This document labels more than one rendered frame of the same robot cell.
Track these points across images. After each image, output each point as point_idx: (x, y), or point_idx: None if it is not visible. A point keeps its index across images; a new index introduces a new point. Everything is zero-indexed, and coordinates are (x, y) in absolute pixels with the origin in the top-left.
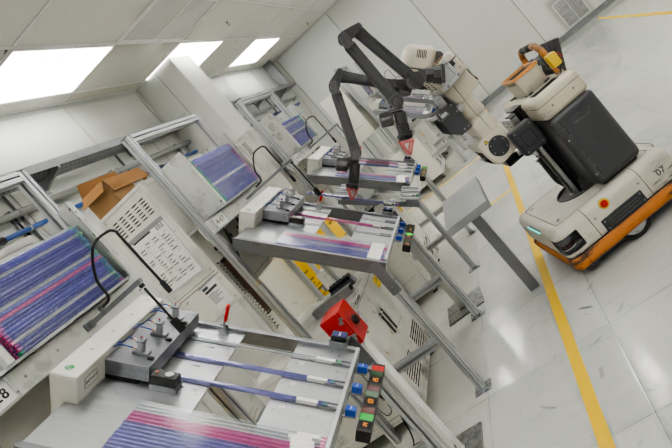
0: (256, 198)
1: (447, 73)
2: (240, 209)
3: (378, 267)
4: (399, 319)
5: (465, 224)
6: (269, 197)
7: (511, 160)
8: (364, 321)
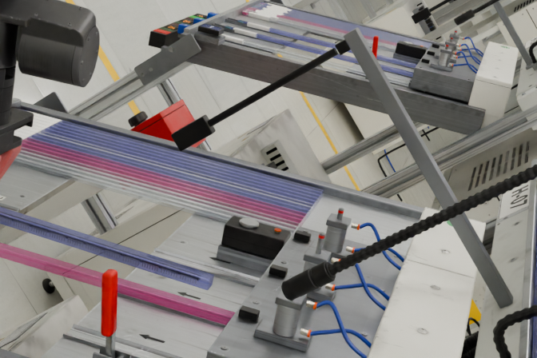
0: (462, 290)
1: None
2: (495, 264)
3: (48, 104)
4: None
5: None
6: (404, 294)
7: None
8: (3, 341)
